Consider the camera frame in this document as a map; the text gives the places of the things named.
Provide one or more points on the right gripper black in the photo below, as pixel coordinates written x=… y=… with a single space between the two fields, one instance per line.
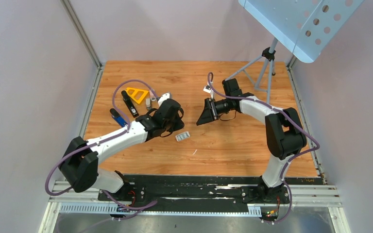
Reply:
x=210 y=111

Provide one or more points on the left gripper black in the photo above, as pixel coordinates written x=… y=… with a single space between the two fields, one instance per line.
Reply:
x=179 y=124

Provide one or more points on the pink stapler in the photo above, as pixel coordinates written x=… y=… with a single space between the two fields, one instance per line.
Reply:
x=152 y=95

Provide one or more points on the grey white stapler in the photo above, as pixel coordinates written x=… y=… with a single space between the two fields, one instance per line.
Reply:
x=148 y=103

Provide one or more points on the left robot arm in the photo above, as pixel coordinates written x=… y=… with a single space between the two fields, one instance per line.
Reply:
x=80 y=164

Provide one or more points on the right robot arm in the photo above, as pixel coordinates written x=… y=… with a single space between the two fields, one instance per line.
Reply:
x=284 y=134

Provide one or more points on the yellow plastic triangle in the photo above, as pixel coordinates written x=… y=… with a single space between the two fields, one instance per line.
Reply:
x=137 y=95

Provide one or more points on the light blue music stand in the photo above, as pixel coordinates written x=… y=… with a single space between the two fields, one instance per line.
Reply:
x=304 y=27

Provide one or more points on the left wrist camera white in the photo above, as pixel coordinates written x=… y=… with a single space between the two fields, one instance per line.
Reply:
x=163 y=97

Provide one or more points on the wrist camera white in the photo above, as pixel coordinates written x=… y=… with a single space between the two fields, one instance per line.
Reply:
x=208 y=90
x=163 y=97

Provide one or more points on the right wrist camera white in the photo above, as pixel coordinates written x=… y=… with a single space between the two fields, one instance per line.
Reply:
x=208 y=90

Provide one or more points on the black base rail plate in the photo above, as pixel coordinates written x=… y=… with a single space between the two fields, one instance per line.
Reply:
x=200 y=194

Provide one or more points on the aluminium frame post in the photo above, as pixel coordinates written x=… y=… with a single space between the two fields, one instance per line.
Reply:
x=74 y=18

